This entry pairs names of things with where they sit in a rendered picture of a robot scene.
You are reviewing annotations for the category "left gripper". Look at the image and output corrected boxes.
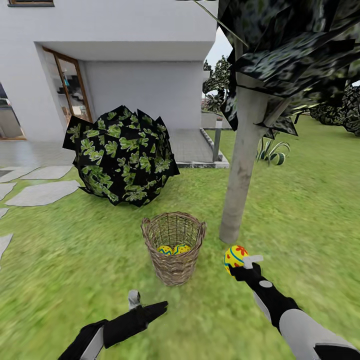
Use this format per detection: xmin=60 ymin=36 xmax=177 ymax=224
xmin=117 ymin=301 xmax=168 ymax=342

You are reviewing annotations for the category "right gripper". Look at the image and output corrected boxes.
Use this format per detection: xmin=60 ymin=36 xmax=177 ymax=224
xmin=228 ymin=264 xmax=262 ymax=284

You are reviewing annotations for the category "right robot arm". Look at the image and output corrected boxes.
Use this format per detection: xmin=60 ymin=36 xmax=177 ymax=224
xmin=228 ymin=254 xmax=360 ymax=360

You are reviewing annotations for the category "wicker basket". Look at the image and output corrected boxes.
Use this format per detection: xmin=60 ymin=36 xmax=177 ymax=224
xmin=140 ymin=211 xmax=207 ymax=287

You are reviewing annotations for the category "easter egg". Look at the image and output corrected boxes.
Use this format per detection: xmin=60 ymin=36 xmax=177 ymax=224
xmin=157 ymin=245 xmax=174 ymax=255
xmin=173 ymin=244 xmax=191 ymax=255
xmin=223 ymin=245 xmax=249 ymax=273

